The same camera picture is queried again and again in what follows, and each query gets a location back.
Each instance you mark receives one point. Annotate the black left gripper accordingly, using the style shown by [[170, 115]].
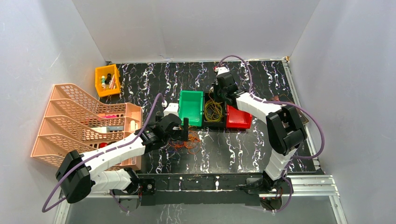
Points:
[[182, 130]]

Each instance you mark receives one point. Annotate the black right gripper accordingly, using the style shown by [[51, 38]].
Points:
[[216, 86]]

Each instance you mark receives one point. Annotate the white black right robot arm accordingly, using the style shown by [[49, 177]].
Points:
[[284, 126]]

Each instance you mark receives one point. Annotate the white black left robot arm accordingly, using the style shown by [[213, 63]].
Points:
[[81, 174]]

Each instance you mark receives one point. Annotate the green plastic bin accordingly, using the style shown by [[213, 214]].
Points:
[[191, 107]]

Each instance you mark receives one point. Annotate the red plastic bin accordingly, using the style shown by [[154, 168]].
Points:
[[236, 119]]

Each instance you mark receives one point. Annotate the black plastic bin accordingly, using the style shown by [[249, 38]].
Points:
[[214, 114]]

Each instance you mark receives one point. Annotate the dark paperback book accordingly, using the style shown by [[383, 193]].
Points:
[[285, 98]]

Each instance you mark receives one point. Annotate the yellow plastic bin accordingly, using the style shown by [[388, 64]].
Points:
[[107, 80]]

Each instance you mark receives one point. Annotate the peach plastic file rack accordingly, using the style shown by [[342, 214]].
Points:
[[75, 120]]

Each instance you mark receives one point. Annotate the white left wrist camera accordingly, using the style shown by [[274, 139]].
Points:
[[172, 108]]

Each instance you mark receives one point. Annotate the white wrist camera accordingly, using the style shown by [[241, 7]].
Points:
[[172, 108], [221, 70]]

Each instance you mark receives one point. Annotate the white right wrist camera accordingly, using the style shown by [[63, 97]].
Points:
[[221, 70]]

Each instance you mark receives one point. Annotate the aluminium table frame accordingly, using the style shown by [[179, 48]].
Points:
[[80, 174]]

